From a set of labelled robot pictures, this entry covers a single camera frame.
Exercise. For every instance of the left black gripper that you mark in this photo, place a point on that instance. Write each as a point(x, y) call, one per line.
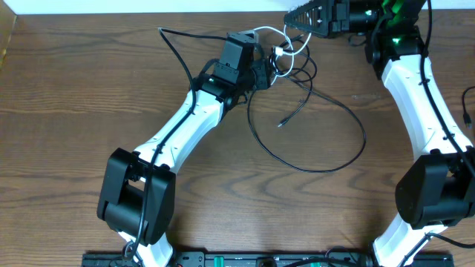
point(263, 67)

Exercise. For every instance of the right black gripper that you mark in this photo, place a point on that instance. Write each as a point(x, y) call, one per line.
point(333, 17)

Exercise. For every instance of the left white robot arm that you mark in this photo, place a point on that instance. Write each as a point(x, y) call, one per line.
point(138, 189)

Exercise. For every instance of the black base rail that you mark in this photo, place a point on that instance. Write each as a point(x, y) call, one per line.
point(333, 257)

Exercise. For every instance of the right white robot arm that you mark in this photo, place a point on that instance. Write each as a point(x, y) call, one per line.
point(437, 192)

